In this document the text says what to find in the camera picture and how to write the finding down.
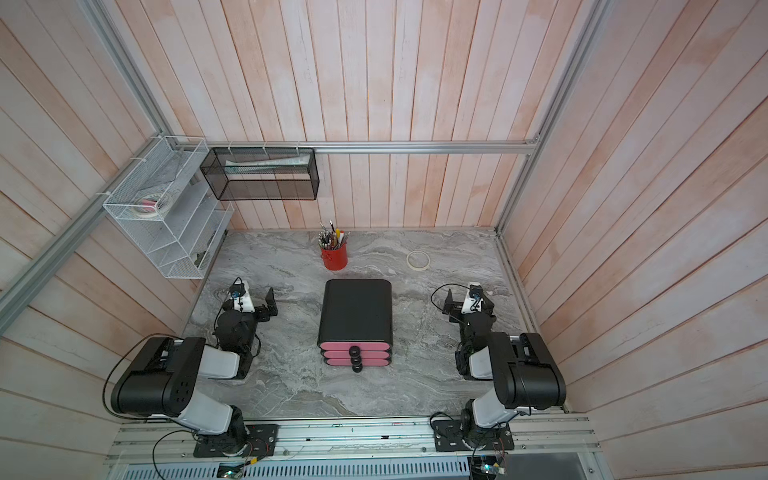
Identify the tape roll on shelf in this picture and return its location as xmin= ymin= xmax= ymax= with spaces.
xmin=131 ymin=192 xmax=166 ymax=218

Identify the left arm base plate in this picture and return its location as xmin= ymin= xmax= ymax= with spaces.
xmin=193 ymin=424 xmax=279 ymax=458

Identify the black mesh wall basket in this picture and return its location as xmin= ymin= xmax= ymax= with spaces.
xmin=200 ymin=147 xmax=320 ymax=201

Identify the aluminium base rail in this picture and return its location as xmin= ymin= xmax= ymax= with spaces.
xmin=105 ymin=413 xmax=601 ymax=465

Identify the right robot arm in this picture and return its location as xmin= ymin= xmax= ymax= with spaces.
xmin=435 ymin=283 xmax=567 ymax=449

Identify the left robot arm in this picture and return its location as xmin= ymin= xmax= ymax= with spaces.
xmin=109 ymin=278 xmax=278 ymax=457

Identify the black drawer cabinet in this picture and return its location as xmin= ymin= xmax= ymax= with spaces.
xmin=317 ymin=279 xmax=394 ymax=351

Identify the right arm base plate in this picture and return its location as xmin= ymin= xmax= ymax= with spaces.
xmin=429 ymin=417 xmax=515 ymax=453

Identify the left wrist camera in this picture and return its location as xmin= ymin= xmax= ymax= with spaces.
xmin=228 ymin=278 xmax=247 ymax=301

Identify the white wire wall shelf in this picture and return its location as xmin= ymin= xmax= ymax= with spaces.
xmin=103 ymin=136 xmax=234 ymax=280

